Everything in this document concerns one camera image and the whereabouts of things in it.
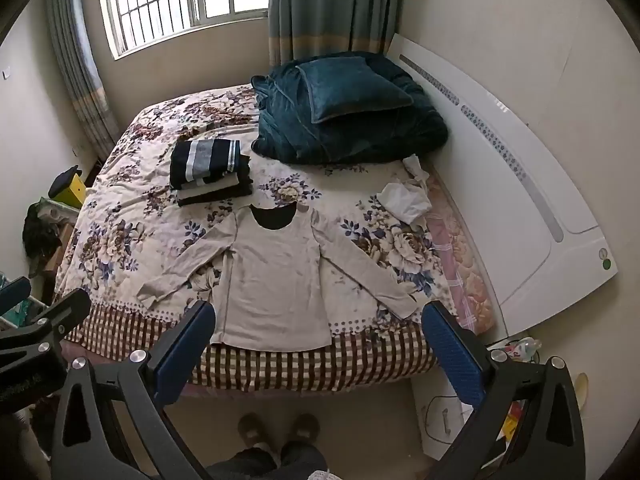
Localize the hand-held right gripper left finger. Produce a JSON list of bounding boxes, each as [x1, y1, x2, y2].
[[50, 300, 217, 480]]

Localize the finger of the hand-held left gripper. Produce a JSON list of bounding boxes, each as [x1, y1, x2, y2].
[[0, 276, 32, 317], [0, 289, 92, 356]]

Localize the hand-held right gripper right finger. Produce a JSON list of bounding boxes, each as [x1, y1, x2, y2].
[[421, 301, 586, 480]]

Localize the beige long-sleeve shirt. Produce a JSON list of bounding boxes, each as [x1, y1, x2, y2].
[[136, 204, 418, 353]]

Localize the dark clothes heap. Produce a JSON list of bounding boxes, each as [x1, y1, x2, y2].
[[22, 202, 64, 279]]

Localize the clear plastic bottle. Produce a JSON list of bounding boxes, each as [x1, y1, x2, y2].
[[504, 337, 544, 362]]

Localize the white flat box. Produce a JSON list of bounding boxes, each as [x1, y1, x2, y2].
[[411, 375, 482, 461]]

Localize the pink mattress pad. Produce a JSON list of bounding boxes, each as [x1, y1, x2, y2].
[[425, 160, 499, 336]]

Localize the person's left slipper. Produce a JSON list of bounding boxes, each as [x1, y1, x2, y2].
[[237, 412, 272, 454]]

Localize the person's slipper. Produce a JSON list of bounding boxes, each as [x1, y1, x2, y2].
[[289, 412, 321, 447], [237, 412, 272, 454]]

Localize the yellow box with black item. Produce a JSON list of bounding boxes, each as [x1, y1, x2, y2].
[[48, 165, 87, 207]]

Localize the floral bed sheet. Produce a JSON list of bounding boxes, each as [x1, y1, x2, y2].
[[52, 84, 461, 396]]

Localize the person's right slipper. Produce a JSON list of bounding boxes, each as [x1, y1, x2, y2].
[[289, 412, 321, 447]]

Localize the crumpled white cloth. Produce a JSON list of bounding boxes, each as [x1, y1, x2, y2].
[[380, 155, 434, 226]]

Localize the person's right leg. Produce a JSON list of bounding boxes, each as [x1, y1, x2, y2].
[[279, 439, 329, 480]]

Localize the white headboard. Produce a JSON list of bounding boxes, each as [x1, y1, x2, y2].
[[387, 32, 619, 338]]

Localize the grey-green curtain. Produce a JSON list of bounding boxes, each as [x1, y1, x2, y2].
[[267, 0, 404, 67], [42, 0, 122, 162]]

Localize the teal quilt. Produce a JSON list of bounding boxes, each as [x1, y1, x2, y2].
[[250, 51, 449, 165]]

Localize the teal pillow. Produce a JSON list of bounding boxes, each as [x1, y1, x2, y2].
[[295, 56, 415, 124]]

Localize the barred window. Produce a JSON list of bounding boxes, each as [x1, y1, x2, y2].
[[97, 0, 271, 59]]

